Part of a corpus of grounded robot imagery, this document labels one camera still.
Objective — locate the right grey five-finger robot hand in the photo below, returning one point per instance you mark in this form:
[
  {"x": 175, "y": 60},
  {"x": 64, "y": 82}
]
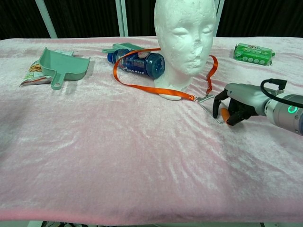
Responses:
[{"x": 246, "y": 97}]

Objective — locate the white foam mannequin head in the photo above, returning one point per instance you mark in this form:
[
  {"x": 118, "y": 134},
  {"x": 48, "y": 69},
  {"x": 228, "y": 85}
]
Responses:
[{"x": 182, "y": 35}]

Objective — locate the green hand brush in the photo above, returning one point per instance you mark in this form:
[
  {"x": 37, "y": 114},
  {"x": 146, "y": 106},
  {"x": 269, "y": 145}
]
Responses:
[{"x": 125, "y": 46}]

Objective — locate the green wet wipes pack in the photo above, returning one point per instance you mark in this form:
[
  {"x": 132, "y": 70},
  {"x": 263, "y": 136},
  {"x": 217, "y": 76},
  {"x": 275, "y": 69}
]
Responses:
[{"x": 253, "y": 55}]

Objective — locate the dark blue plastic bottle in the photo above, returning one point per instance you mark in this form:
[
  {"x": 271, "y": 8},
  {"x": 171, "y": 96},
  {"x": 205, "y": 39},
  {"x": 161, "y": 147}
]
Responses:
[{"x": 142, "y": 65}]

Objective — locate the pink plush table cloth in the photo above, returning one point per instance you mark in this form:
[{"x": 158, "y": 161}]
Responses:
[{"x": 118, "y": 153}]

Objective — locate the green plastic dustpan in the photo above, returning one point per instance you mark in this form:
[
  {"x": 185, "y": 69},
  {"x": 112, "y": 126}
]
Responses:
[{"x": 64, "y": 65}]

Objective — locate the nut snack bag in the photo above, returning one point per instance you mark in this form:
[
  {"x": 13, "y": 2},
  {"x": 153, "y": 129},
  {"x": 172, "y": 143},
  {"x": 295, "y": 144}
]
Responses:
[{"x": 33, "y": 75}]

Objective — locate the white frame post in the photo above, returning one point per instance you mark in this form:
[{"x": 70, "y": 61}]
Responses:
[
  {"x": 46, "y": 19},
  {"x": 219, "y": 19},
  {"x": 122, "y": 17}
]

